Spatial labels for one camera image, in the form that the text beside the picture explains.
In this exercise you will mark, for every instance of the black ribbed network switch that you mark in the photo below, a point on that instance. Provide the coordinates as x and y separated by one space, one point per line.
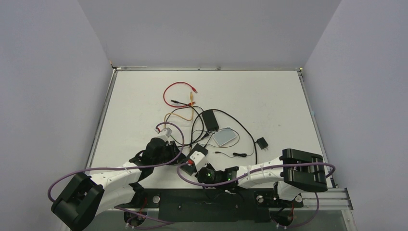
190 169

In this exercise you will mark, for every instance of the white square network box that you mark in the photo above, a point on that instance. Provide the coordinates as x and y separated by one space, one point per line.
224 135

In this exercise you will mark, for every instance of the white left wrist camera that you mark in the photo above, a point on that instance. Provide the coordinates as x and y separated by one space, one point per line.
165 134

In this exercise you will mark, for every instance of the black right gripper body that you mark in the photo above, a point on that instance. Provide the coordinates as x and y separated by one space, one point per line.
208 174

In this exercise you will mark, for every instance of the aluminium frame rail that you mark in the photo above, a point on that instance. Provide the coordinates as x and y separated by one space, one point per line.
102 117

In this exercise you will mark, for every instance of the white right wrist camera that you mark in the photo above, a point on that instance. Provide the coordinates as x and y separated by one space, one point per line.
199 160

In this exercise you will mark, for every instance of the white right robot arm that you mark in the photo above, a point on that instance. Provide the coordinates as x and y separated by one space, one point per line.
292 173

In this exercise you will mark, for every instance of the small black wall adapter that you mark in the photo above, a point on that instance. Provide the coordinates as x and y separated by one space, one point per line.
262 143

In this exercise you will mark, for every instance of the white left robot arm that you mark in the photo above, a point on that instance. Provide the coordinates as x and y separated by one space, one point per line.
86 196

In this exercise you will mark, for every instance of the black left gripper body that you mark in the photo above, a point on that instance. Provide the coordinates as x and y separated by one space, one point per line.
169 153

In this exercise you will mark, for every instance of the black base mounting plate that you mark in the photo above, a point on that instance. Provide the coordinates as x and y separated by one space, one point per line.
212 205

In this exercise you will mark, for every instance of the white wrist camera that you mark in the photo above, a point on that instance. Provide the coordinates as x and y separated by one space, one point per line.
199 160
165 134

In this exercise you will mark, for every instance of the black power brick adapter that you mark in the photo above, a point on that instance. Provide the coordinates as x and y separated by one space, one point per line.
210 120

